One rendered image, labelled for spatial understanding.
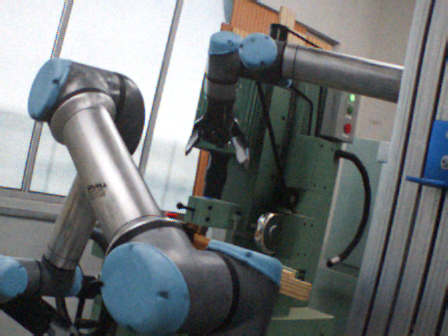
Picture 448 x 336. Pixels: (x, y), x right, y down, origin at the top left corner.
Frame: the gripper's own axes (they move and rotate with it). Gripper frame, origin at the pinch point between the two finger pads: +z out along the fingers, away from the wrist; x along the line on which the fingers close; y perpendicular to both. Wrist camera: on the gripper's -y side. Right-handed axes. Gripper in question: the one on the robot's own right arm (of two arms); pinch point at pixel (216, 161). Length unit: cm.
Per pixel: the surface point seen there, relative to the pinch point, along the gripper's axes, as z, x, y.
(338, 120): -0.1, 28.5, -34.8
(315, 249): 38, 29, -21
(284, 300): 22.5, 23.7, 18.3
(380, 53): 72, 55, -279
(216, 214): 20.0, 0.4, -4.9
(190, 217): 21.2, -6.0, -2.8
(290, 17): 36, -4, -214
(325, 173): 10.3, 27.3, -21.4
